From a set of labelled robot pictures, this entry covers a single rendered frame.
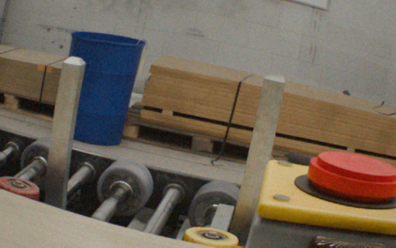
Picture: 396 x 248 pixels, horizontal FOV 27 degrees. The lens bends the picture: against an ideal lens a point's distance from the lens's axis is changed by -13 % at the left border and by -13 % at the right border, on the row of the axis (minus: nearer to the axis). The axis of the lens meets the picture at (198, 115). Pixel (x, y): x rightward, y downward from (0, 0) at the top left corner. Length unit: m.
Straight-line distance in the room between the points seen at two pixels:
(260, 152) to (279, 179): 1.09
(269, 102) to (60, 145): 0.34
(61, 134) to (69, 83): 0.09
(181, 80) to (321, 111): 0.99
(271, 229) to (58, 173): 1.19
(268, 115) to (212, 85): 4.81
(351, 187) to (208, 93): 5.92
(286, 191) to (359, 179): 0.03
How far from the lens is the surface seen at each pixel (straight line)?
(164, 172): 1.96
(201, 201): 1.82
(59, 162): 1.45
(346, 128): 6.25
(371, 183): 0.29
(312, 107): 6.20
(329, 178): 0.29
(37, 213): 1.26
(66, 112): 1.44
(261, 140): 1.40
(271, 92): 1.39
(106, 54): 5.81
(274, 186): 0.30
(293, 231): 0.28
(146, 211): 1.97
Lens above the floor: 1.29
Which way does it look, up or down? 9 degrees down
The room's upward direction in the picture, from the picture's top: 11 degrees clockwise
